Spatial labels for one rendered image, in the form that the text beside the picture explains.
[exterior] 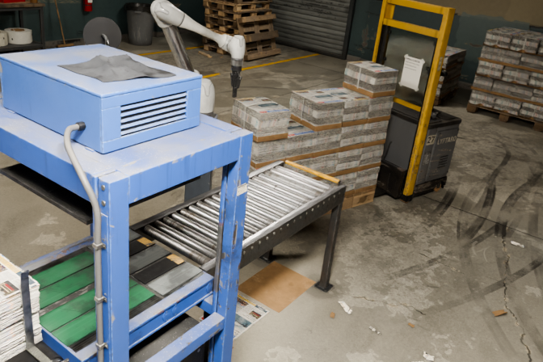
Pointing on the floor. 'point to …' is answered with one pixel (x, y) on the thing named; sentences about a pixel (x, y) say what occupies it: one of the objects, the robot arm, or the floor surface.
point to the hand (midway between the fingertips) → (234, 92)
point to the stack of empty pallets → (233, 8)
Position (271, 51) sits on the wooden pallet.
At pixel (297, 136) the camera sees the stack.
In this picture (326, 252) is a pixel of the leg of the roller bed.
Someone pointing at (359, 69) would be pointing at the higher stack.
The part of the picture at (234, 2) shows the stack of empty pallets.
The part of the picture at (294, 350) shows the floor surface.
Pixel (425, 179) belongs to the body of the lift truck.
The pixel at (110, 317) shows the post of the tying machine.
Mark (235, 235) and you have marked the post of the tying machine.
